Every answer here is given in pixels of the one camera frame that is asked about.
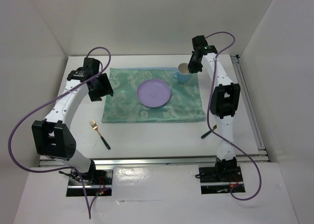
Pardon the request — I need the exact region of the gold fork green handle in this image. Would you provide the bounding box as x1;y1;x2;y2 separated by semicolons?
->
90;120;111;150

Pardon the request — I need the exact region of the front aluminium rail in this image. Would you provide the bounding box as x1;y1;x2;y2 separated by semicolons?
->
39;154;270;167

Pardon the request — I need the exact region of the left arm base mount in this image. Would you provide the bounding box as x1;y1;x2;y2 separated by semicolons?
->
58;168;113;197

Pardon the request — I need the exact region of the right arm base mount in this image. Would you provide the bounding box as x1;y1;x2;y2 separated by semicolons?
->
195;166;245;195

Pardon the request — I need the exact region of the right side aluminium rail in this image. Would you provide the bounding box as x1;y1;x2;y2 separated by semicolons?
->
230;55;269;161

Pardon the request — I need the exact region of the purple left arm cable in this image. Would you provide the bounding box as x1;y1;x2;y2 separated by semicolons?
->
8;47;111;220

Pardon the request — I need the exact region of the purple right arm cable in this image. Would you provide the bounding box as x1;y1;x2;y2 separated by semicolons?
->
205;31;262;201

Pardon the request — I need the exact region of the lilac round plastic plate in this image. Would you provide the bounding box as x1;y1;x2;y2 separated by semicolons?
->
136;79;171;108

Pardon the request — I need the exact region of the teal patterned satin cloth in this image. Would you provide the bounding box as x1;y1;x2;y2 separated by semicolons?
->
102;68;205;124

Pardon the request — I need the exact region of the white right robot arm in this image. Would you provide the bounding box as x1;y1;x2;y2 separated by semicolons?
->
188;35;240;181

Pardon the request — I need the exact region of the blue cup white inside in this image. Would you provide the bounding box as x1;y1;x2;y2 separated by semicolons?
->
171;63;192;83

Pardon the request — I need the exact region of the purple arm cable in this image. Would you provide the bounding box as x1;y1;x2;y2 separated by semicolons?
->
205;31;262;201
8;47;111;220

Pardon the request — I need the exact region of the aluminium rail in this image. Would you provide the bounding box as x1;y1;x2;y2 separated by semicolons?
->
39;154;270;167
230;55;269;161

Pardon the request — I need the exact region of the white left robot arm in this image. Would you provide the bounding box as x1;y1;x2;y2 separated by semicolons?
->
31;57;113;184

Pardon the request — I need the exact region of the gold knife green handle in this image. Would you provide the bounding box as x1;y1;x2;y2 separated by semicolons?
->
201;125;217;139

